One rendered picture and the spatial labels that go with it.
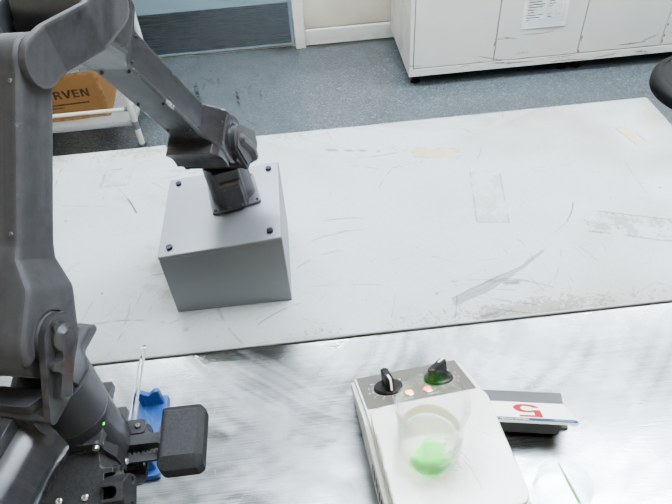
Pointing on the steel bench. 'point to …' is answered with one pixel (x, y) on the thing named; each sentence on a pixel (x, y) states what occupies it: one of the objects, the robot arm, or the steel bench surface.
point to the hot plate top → (383, 421)
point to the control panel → (401, 381)
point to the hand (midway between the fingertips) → (118, 474)
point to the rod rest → (151, 405)
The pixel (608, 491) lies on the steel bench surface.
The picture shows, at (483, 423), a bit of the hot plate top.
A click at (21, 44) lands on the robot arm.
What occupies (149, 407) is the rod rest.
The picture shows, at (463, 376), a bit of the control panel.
